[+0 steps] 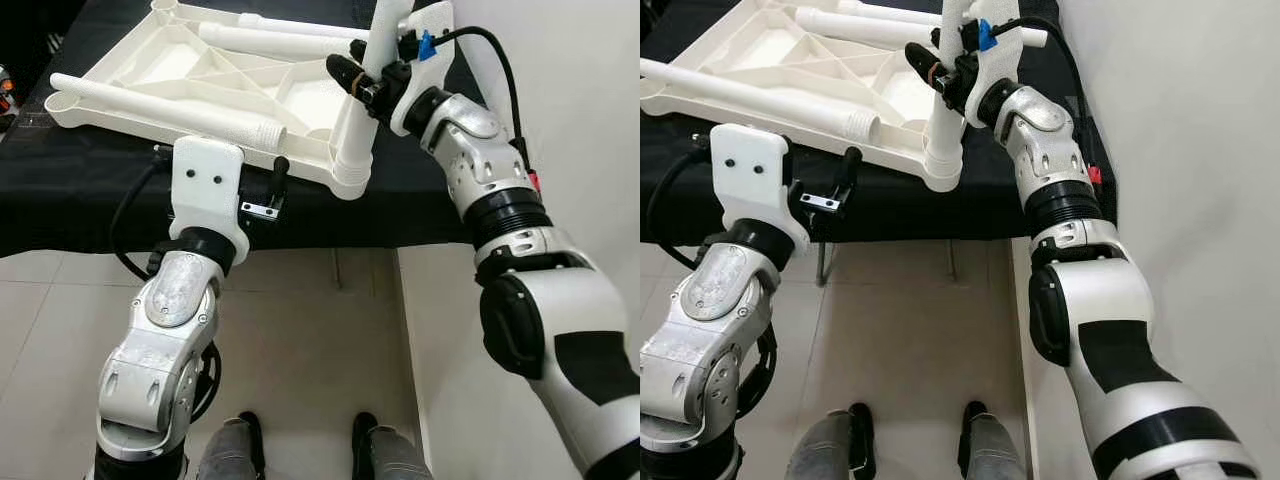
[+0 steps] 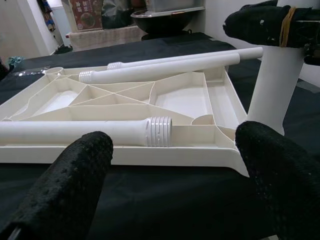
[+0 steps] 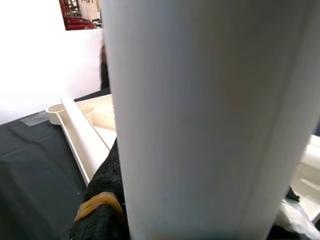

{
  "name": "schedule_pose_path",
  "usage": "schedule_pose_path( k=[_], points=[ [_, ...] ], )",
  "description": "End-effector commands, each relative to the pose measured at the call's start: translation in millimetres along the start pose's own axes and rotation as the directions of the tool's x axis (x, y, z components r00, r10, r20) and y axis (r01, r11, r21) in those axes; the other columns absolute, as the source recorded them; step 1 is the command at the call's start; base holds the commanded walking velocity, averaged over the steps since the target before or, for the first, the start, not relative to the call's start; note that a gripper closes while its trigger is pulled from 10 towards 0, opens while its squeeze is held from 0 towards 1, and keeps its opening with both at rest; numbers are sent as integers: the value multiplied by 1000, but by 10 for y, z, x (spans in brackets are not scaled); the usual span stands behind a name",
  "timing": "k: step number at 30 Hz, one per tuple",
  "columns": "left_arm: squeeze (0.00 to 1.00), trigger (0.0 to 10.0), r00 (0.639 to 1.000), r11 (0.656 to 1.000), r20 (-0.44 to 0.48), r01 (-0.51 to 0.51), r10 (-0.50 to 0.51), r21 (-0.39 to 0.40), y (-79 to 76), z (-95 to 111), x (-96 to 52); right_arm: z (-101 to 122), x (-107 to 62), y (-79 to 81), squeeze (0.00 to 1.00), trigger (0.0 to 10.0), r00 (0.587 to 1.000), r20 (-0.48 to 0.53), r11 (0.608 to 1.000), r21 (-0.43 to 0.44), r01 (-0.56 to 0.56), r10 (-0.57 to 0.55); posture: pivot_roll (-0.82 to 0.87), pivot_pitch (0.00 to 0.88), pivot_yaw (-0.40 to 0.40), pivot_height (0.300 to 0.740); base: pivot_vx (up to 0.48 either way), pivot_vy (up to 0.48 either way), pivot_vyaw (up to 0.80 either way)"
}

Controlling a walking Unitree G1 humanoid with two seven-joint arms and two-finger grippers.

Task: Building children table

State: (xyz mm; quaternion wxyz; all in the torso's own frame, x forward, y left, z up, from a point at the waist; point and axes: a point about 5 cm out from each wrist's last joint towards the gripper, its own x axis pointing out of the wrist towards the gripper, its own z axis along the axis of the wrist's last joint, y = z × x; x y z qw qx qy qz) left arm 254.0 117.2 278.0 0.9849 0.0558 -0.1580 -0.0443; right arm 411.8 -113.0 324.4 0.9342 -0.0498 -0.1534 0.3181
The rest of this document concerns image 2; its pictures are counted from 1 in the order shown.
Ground white plastic table leg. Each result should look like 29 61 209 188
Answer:
246 45 310 137
0 116 173 148
78 52 242 85
106 46 264 71

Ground black bag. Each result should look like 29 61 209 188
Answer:
101 0 133 30

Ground teal cloth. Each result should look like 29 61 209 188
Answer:
6 56 26 67

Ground large black bowl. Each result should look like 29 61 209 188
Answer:
130 9 195 35

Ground red printed carton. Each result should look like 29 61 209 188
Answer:
69 0 103 31

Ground white plastic table top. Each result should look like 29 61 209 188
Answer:
0 65 251 179

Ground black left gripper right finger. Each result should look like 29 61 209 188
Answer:
235 120 320 240

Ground clear plastic wrapper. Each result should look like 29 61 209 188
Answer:
13 68 50 76

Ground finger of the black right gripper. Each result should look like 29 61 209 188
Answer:
222 0 297 47

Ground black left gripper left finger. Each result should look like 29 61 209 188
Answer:
0 130 115 240

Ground black table cloth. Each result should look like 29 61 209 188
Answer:
0 31 320 240

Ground colourful hanging cloth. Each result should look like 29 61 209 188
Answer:
37 0 57 32

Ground beige woven cloth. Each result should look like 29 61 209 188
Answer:
67 24 148 52

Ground tan rubber band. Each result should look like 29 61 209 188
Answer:
279 6 298 48

